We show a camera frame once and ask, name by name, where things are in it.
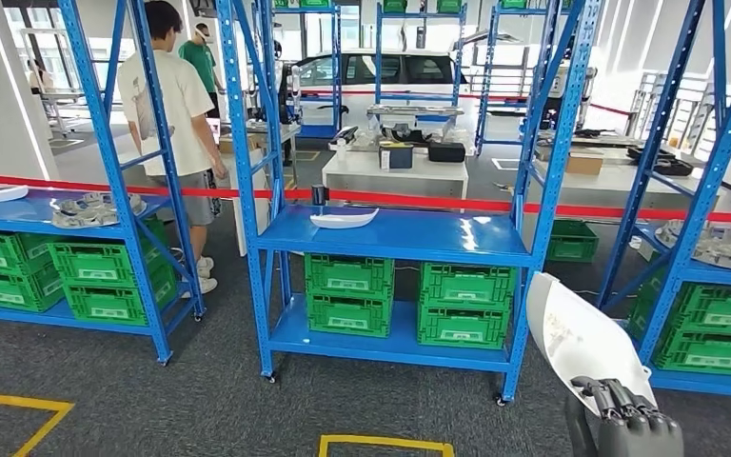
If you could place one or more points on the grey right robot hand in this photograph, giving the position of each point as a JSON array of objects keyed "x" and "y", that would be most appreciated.
[{"x": 640, "y": 438}]

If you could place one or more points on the dark curved car part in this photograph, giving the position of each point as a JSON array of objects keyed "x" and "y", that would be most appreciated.
[{"x": 403, "y": 134}]

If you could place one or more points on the long grey metal part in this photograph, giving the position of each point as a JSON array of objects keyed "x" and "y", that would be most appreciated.
[{"x": 416, "y": 111}]

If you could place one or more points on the blue steel shelving rack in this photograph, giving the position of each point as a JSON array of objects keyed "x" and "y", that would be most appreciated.
[
  {"x": 484, "y": 75},
  {"x": 19, "y": 214},
  {"x": 706, "y": 386},
  {"x": 336, "y": 63},
  {"x": 379, "y": 50},
  {"x": 397, "y": 233}
]

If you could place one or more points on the yellow floor tape square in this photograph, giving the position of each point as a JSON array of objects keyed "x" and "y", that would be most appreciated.
[
  {"x": 25, "y": 400},
  {"x": 384, "y": 438}
]

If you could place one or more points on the white table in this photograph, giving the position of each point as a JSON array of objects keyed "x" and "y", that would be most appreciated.
[
  {"x": 403, "y": 180},
  {"x": 611, "y": 183}
]

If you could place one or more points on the cardboard box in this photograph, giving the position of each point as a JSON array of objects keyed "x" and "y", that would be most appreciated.
[{"x": 586, "y": 165}]

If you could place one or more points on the red barrier tape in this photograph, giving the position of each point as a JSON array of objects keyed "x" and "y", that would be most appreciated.
[
  {"x": 403, "y": 93},
  {"x": 416, "y": 200}
]

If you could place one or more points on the black hard case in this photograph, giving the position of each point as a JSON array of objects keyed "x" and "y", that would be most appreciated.
[{"x": 446, "y": 152}]

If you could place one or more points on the blue yellow tool bag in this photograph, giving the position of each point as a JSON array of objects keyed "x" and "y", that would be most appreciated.
[{"x": 402, "y": 158}]

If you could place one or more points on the white plastic bottle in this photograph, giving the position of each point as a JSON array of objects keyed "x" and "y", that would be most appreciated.
[{"x": 341, "y": 151}]

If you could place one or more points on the long black parts tray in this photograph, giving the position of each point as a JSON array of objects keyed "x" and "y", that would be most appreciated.
[{"x": 345, "y": 134}]

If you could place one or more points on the white car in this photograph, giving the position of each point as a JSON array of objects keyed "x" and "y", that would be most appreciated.
[{"x": 359, "y": 104}]

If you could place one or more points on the black white humanoid robot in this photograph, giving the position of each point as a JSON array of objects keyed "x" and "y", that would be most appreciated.
[{"x": 296, "y": 88}]

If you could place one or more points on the person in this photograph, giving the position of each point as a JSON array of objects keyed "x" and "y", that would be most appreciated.
[
  {"x": 170, "y": 107},
  {"x": 200, "y": 63}
]

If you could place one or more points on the black stanchion post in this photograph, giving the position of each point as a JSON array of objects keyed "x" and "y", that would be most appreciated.
[{"x": 319, "y": 195}]

